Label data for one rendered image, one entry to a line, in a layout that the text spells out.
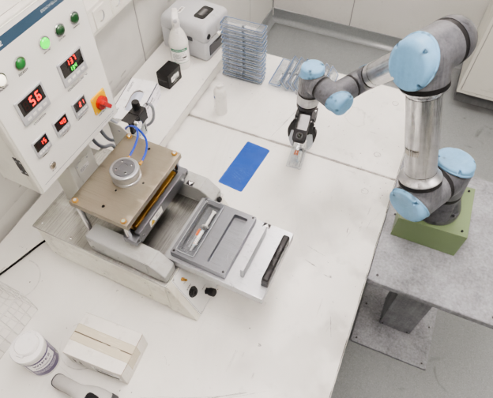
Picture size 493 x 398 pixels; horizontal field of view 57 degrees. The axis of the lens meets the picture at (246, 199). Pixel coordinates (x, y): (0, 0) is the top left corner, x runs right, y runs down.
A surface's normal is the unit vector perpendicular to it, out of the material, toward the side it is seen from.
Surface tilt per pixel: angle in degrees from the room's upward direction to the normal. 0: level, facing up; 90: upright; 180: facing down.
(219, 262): 0
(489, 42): 90
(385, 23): 90
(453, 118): 0
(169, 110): 0
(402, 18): 90
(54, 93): 90
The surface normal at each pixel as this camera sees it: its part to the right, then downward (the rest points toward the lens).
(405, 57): -0.81, 0.40
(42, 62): 0.90, 0.35
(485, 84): -0.40, 0.75
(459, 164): 0.06, -0.68
